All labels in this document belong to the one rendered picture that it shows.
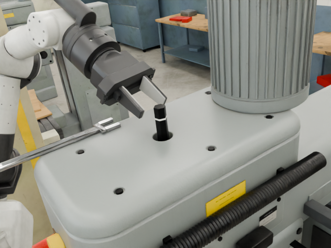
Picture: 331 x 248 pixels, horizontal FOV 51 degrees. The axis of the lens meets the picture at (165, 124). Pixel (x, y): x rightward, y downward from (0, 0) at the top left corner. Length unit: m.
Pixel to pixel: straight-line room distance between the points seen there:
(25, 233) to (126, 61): 0.54
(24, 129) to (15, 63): 1.51
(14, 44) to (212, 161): 0.53
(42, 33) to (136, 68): 0.19
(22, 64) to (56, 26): 0.26
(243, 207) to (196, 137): 0.14
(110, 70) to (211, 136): 0.21
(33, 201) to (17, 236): 1.71
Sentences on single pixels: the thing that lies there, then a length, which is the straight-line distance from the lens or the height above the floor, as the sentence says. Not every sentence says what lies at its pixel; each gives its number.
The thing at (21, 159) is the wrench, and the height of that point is 1.90.
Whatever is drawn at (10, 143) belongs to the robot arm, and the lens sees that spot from 0.97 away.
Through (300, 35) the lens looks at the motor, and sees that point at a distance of 0.67.
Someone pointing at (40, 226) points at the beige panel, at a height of 0.46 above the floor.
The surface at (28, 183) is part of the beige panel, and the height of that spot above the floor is 0.84.
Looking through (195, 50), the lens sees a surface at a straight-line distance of 6.91.
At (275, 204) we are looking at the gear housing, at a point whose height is 1.71.
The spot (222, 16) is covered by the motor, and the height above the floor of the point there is 2.07.
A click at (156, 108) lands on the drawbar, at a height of 1.95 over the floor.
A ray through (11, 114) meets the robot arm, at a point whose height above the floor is 1.86.
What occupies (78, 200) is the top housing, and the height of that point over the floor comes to 1.89.
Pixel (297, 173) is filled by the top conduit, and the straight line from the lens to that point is 0.68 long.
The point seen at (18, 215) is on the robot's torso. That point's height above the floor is 1.64.
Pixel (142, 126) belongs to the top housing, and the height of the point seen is 1.89.
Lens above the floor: 2.20
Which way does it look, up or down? 28 degrees down
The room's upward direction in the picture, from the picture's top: 7 degrees counter-clockwise
